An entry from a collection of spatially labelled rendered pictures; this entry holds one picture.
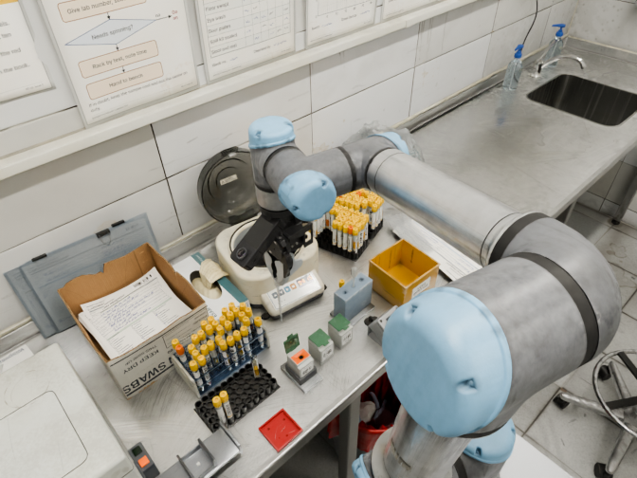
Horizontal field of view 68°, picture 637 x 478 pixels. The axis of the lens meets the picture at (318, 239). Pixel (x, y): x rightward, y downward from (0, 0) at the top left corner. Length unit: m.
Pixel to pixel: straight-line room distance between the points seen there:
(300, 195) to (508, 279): 0.34
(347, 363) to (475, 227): 0.68
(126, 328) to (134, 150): 0.43
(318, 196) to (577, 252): 0.36
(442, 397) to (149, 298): 0.99
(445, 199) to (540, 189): 1.22
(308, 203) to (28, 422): 0.54
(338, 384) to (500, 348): 0.77
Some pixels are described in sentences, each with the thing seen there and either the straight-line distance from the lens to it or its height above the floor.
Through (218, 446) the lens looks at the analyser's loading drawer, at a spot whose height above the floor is 0.91.
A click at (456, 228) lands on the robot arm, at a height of 1.49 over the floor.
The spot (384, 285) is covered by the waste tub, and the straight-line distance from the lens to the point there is 1.26.
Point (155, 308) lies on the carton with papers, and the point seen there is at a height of 0.94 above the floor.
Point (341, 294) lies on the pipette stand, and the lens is 1.17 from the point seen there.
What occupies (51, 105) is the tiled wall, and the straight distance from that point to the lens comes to 1.16.
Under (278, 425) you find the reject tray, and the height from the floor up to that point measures 0.88.
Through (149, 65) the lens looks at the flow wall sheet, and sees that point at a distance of 1.20.
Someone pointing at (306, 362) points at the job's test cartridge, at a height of 0.95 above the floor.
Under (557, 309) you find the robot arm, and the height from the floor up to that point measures 1.55.
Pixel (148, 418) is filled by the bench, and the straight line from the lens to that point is 1.17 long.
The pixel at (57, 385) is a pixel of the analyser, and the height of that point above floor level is 1.17.
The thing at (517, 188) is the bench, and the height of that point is 0.88.
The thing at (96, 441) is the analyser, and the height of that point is 1.17.
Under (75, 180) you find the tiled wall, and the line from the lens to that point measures 1.24.
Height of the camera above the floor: 1.85
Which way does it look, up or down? 42 degrees down
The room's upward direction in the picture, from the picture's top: 2 degrees counter-clockwise
